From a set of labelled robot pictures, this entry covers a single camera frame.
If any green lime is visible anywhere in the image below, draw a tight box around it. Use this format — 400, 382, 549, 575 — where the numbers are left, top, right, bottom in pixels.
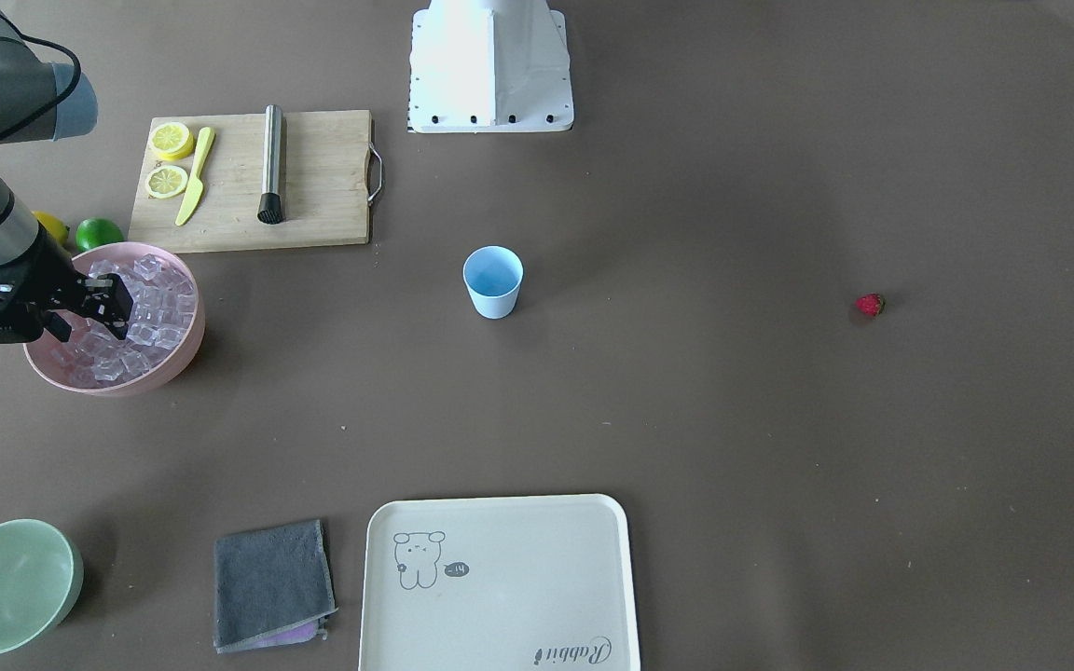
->
74, 217, 125, 253

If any lemon slice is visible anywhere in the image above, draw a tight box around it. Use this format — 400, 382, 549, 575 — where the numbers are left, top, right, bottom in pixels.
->
144, 164, 190, 199
146, 120, 195, 161

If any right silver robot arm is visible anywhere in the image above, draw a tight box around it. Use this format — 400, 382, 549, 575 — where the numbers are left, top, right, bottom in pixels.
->
0, 8, 133, 344

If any pile of clear ice cubes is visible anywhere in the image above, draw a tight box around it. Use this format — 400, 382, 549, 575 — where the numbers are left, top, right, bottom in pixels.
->
44, 253, 197, 390

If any lemon slice upper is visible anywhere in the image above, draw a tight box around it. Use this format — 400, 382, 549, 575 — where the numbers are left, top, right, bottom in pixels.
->
146, 120, 195, 161

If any whole lemon upper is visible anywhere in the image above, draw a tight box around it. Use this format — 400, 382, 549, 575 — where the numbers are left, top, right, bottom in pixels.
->
33, 210, 71, 248

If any green bowl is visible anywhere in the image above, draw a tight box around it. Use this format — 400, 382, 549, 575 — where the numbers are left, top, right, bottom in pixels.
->
0, 519, 84, 654

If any lemon slice lower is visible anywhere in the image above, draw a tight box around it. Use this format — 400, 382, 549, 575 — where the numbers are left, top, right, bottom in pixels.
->
144, 164, 190, 199

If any bamboo cutting board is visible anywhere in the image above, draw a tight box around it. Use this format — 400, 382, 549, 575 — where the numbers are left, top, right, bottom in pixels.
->
128, 110, 382, 254

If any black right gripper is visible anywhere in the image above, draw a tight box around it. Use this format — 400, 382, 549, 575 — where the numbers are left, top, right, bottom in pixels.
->
0, 233, 133, 341

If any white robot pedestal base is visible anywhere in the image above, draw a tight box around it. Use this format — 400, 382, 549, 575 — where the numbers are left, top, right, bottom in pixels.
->
406, 1, 575, 133

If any red strawberry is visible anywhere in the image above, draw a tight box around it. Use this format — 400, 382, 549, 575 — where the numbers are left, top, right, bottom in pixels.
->
854, 293, 887, 319

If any steel muddler black tip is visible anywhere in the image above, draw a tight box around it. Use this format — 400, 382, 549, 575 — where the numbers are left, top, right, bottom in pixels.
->
257, 103, 285, 227

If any pink bowl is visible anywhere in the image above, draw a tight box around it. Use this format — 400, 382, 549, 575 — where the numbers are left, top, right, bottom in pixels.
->
24, 240, 205, 398

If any yellow plastic knife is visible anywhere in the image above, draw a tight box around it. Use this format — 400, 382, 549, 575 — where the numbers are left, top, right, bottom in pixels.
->
174, 126, 216, 227

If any cream rabbit tray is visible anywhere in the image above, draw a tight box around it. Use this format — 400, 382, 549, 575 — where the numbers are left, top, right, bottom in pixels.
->
358, 494, 642, 670

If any light blue cup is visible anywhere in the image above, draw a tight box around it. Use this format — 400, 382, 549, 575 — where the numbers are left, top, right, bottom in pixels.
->
461, 245, 524, 320

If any grey folded cloth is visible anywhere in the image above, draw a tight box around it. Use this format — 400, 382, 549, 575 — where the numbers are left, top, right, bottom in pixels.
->
213, 519, 337, 654

